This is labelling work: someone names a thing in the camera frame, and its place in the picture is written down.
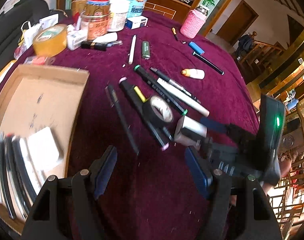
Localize white rectangular box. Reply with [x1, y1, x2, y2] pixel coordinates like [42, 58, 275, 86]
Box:
[174, 116, 207, 150]

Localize black tape roll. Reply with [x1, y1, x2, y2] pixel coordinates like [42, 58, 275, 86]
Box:
[142, 95, 174, 128]

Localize yellow highlighter pen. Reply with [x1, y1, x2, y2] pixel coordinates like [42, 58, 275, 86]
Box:
[133, 86, 147, 103]

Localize black marker pink caps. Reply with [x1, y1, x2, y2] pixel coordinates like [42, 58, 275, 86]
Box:
[119, 77, 169, 151]

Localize black gel pen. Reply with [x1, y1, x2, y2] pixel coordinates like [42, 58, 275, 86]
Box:
[150, 67, 201, 103]

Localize white thick marker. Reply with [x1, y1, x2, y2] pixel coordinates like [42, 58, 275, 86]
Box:
[157, 78, 209, 117]

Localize white card in box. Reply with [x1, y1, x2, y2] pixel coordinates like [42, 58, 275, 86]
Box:
[27, 127, 63, 171]

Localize white bottle orange cap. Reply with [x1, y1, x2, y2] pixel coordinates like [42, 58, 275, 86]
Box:
[181, 69, 205, 80]

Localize black marker green caps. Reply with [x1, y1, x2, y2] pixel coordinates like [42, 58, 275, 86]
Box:
[134, 64, 188, 116]

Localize black marker blue caps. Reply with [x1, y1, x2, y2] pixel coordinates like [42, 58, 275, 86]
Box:
[192, 51, 224, 75]

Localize blue cylinder battery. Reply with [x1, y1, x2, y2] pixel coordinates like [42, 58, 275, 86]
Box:
[188, 42, 205, 55]

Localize maroon velvet tablecloth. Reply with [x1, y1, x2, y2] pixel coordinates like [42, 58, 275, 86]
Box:
[0, 11, 260, 240]

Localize cardboard box tray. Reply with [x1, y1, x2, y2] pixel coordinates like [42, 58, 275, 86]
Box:
[0, 64, 90, 234]

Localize thin black pen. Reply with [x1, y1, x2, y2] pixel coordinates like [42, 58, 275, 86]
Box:
[105, 85, 140, 155]

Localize small yellow black pen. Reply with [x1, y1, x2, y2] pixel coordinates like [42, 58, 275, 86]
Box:
[172, 27, 179, 41]

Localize pink knitted bottle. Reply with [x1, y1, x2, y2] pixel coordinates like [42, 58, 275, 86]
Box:
[180, 4, 209, 39]

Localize white slim pen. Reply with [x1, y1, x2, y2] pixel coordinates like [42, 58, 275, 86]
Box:
[128, 35, 136, 64]

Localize small blue white box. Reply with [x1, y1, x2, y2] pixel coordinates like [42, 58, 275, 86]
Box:
[125, 16, 148, 29]

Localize white oval case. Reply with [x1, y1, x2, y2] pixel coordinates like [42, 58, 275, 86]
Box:
[93, 32, 118, 43]

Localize black gold lipstick tube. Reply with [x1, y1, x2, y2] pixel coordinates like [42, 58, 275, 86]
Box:
[81, 41, 107, 51]

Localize wooden cabinet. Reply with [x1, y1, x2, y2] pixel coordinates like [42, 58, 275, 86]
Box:
[143, 0, 191, 23]

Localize blue label clear jar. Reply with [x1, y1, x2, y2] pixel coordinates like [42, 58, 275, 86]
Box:
[120, 0, 152, 19]

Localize white barcode box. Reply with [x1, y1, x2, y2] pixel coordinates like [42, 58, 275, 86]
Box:
[67, 30, 87, 50]

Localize yellow packing tape roll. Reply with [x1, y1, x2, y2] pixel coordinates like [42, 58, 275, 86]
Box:
[33, 24, 67, 57]

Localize white plastic jar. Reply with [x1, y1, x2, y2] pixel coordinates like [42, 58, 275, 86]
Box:
[108, 0, 130, 32]

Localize clear jar orange label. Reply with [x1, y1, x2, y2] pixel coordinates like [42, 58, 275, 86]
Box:
[80, 11, 110, 41]

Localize white paper bag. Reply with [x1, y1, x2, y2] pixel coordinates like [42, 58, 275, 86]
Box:
[18, 21, 42, 49]

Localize red lid jar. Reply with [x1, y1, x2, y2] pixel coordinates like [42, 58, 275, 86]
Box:
[84, 0, 110, 16]

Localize black leather sofa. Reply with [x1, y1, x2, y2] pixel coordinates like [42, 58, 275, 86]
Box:
[0, 0, 67, 72]

